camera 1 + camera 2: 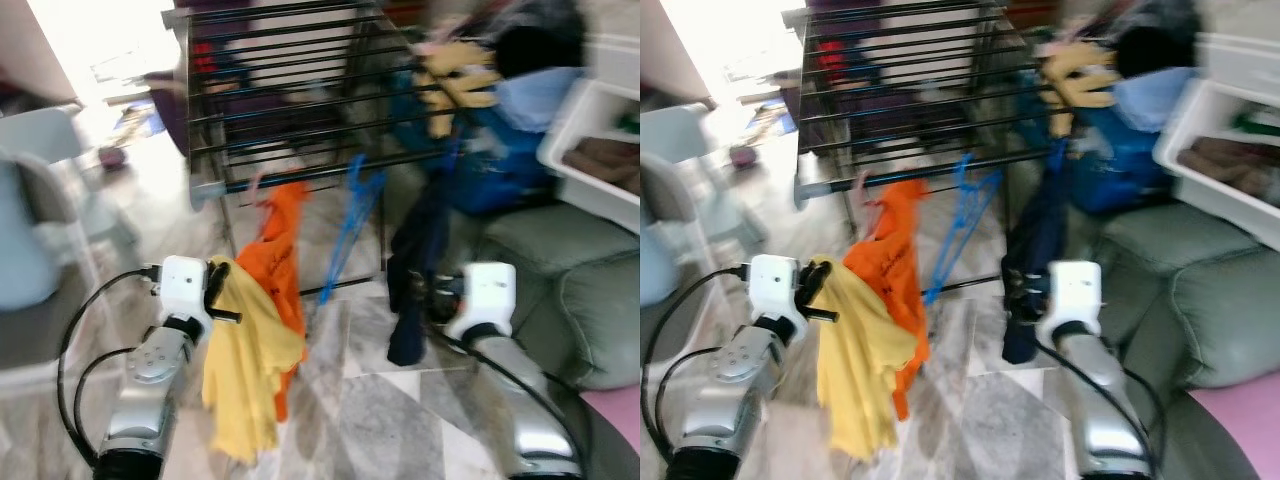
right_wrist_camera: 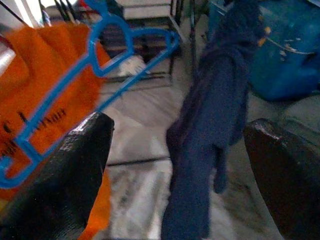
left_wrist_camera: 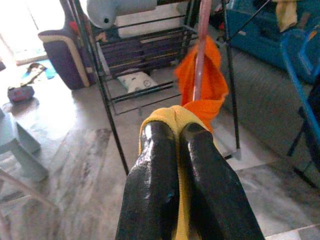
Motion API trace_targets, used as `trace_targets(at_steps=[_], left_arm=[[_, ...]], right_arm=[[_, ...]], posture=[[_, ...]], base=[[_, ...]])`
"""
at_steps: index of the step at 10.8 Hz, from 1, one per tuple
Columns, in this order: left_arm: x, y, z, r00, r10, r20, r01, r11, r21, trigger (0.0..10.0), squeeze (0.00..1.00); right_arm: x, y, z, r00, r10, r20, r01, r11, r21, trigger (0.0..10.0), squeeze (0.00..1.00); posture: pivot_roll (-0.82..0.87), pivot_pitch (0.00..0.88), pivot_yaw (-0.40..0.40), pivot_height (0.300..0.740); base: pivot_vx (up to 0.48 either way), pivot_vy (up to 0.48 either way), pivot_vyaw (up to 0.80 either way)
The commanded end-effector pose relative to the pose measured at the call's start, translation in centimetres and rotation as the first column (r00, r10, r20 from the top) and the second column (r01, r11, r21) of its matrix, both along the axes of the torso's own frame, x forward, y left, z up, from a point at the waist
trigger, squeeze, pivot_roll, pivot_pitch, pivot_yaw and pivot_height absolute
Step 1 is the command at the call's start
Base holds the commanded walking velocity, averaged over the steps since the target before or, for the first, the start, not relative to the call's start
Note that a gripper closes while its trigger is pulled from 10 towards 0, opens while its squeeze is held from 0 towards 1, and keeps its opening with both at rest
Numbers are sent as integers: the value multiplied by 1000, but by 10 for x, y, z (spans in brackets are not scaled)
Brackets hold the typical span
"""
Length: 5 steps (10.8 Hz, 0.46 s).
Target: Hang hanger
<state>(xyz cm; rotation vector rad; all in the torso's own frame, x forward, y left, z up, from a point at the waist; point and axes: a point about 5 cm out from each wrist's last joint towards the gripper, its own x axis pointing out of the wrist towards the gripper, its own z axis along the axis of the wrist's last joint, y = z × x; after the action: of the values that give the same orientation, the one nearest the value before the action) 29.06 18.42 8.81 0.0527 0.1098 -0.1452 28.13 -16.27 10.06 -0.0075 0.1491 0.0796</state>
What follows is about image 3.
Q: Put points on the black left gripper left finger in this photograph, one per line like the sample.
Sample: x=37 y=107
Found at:
x=150 y=187

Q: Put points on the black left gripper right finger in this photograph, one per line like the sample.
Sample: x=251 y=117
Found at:
x=212 y=195

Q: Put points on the yellow garment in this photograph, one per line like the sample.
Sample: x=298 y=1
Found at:
x=175 y=113

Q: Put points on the blue plastic hanger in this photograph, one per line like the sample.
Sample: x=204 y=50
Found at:
x=290 y=65

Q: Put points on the pink plastic hanger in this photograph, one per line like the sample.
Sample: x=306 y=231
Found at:
x=203 y=25

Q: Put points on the white printed pillow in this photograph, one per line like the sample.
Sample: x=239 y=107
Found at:
x=136 y=83

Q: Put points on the orange garment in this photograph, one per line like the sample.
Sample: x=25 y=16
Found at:
x=212 y=82

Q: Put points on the light blue child chair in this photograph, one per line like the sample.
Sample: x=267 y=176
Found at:
x=15 y=140

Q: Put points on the colourful floor cloth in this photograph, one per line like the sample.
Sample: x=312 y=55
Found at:
x=47 y=72

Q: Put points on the purple sofa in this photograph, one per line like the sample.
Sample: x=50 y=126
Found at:
x=62 y=60

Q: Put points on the white mattress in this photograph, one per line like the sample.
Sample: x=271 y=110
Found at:
x=140 y=28

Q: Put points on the small purple bag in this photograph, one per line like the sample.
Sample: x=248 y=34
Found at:
x=21 y=93

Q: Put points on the blue suitcase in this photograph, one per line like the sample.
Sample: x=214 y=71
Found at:
x=255 y=37

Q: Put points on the small red cloth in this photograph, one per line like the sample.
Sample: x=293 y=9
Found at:
x=74 y=27

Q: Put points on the black metal drying rack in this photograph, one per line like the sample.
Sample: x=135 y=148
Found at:
x=117 y=10

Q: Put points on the mustard garment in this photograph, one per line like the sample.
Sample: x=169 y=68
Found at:
x=286 y=15

